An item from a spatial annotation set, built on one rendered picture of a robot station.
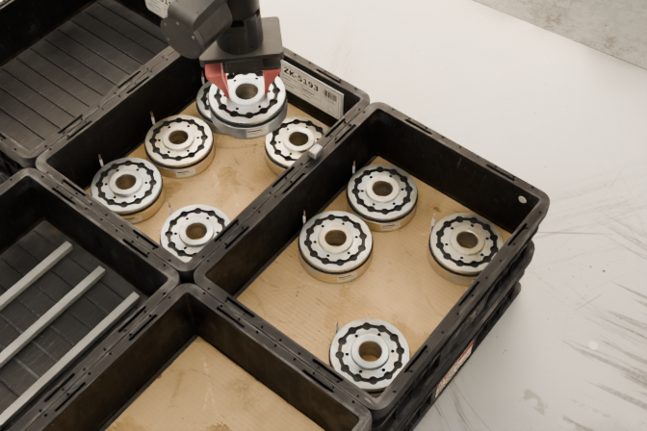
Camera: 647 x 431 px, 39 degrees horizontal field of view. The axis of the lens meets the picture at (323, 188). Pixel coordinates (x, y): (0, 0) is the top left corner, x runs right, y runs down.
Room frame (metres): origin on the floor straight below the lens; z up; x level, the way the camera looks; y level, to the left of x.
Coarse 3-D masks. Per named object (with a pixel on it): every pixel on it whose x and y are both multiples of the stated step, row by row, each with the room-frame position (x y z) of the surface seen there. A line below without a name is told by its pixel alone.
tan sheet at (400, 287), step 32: (384, 160) 0.90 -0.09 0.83; (416, 224) 0.78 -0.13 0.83; (288, 256) 0.73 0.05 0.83; (384, 256) 0.73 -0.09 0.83; (416, 256) 0.73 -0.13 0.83; (256, 288) 0.67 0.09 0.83; (288, 288) 0.67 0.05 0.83; (320, 288) 0.67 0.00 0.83; (352, 288) 0.67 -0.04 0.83; (384, 288) 0.67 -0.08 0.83; (416, 288) 0.67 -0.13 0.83; (448, 288) 0.67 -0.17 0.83; (288, 320) 0.62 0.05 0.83; (320, 320) 0.62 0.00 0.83; (352, 320) 0.62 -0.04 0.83; (384, 320) 0.62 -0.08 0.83; (416, 320) 0.62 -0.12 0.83; (320, 352) 0.57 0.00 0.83
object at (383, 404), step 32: (352, 128) 0.88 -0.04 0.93; (416, 128) 0.88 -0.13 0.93; (320, 160) 0.82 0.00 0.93; (480, 160) 0.82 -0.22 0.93; (288, 192) 0.76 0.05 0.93; (544, 192) 0.76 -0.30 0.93; (256, 224) 0.71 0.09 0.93; (224, 256) 0.66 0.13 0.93; (512, 256) 0.67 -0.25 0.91; (480, 288) 0.61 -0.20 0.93; (256, 320) 0.56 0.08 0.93; (448, 320) 0.56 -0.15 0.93; (416, 352) 0.52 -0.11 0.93; (352, 384) 0.48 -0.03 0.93
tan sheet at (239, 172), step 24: (216, 144) 0.93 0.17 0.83; (240, 144) 0.93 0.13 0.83; (264, 144) 0.93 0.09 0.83; (216, 168) 0.89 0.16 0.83; (240, 168) 0.89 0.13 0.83; (264, 168) 0.89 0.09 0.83; (168, 192) 0.84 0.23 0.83; (192, 192) 0.84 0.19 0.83; (216, 192) 0.84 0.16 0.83; (240, 192) 0.84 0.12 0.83
